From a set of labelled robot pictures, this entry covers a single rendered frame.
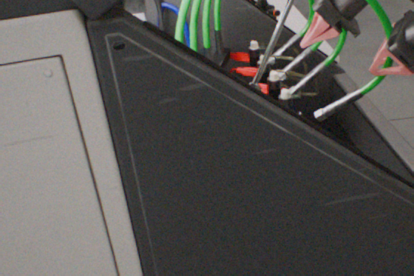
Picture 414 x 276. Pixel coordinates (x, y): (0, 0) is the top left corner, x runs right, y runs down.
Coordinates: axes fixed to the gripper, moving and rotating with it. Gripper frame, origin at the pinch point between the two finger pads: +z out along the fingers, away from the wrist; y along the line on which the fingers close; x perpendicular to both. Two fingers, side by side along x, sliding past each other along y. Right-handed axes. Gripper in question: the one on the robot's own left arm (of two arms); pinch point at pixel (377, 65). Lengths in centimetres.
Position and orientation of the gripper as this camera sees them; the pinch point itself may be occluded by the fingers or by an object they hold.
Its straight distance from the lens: 104.0
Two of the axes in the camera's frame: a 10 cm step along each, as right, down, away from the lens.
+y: -4.0, 6.7, -6.3
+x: 7.5, 6.3, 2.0
